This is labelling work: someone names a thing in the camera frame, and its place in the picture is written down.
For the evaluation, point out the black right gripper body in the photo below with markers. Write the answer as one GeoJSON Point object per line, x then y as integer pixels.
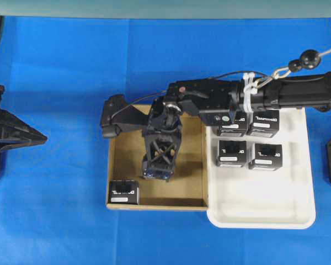
{"type": "Point", "coordinates": [162, 136]}

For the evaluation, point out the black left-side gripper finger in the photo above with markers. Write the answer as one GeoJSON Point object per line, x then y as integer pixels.
{"type": "Point", "coordinates": [14, 133]}

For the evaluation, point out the black box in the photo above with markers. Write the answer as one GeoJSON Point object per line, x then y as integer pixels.
{"type": "Point", "coordinates": [123, 192]}
{"type": "Point", "coordinates": [155, 174]}

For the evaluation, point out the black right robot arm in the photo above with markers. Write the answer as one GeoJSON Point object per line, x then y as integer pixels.
{"type": "Point", "coordinates": [217, 102]}

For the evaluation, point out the open brown cardboard box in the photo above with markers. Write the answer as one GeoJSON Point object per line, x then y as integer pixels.
{"type": "Point", "coordinates": [187, 188]}

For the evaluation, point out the black box tray bottom-left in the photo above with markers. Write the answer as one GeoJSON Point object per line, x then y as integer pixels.
{"type": "Point", "coordinates": [231, 153]}

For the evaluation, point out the black box tray top-left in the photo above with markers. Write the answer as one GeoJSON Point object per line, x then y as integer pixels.
{"type": "Point", "coordinates": [237, 129]}

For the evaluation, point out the black box tray top-right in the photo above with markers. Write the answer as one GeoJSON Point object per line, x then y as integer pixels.
{"type": "Point", "coordinates": [264, 124]}

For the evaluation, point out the black box tray bottom-right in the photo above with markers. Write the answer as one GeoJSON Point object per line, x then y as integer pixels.
{"type": "Point", "coordinates": [266, 157]}

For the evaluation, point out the blue table cloth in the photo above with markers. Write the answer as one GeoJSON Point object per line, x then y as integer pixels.
{"type": "Point", "coordinates": [57, 74]}

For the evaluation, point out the white zip tie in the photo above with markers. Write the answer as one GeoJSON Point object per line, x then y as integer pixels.
{"type": "Point", "coordinates": [249, 86]}

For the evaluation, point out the white plastic tray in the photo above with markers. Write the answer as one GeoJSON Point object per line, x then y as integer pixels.
{"type": "Point", "coordinates": [256, 199]}

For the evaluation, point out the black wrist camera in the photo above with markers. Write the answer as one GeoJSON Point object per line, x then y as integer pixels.
{"type": "Point", "coordinates": [118, 116]}

